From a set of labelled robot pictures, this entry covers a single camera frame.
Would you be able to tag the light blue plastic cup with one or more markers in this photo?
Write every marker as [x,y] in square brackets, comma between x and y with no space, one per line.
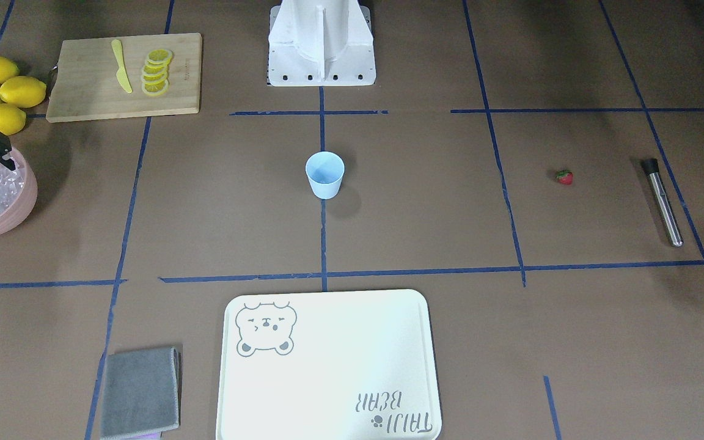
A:
[325,171]

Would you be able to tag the pink ice bowl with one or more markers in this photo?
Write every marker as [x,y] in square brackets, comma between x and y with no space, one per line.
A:
[23,205]

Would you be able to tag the yellow lemon lower middle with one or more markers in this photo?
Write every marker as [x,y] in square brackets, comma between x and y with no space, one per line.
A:
[23,91]

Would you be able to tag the yellow plastic knife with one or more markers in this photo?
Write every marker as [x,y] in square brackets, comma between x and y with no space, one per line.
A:
[122,73]

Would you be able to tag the wooden cutting board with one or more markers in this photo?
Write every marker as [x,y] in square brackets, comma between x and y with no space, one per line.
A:
[87,88]

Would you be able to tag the lemon slices row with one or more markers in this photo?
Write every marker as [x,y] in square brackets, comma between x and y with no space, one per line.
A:
[155,72]

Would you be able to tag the grey folded cloth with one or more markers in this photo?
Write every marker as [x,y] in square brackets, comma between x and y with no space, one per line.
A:
[141,398]

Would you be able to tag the cream bear tray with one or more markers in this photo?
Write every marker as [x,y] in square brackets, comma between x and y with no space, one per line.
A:
[328,365]

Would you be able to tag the red strawberry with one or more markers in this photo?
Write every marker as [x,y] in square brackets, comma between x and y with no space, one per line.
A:
[564,177]

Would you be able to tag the steel muddler black tip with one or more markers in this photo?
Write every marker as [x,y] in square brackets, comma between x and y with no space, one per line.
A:
[651,170]

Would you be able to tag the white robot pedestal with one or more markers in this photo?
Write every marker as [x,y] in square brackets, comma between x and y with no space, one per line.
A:
[320,44]

